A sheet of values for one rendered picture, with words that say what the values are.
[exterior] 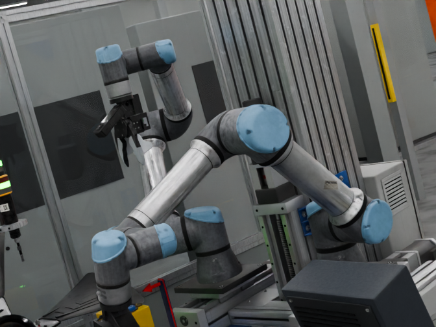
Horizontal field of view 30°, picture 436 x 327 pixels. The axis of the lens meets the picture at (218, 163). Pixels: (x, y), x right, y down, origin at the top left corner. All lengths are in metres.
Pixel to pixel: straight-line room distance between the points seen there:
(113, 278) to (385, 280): 0.58
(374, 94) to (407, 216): 5.90
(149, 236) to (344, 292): 0.47
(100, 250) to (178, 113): 1.07
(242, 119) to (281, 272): 0.77
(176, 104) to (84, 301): 0.86
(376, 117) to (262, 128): 6.73
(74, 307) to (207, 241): 0.65
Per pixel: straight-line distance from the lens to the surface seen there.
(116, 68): 2.41
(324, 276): 1.66
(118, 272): 1.77
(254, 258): 3.28
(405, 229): 2.77
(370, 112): 8.61
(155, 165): 2.73
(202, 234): 2.58
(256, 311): 2.53
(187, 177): 1.99
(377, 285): 1.54
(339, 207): 2.11
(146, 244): 1.79
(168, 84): 2.60
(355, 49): 8.56
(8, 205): 1.98
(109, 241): 1.74
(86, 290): 2.16
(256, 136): 1.91
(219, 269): 2.61
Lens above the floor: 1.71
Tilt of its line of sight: 7 degrees down
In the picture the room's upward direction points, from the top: 15 degrees counter-clockwise
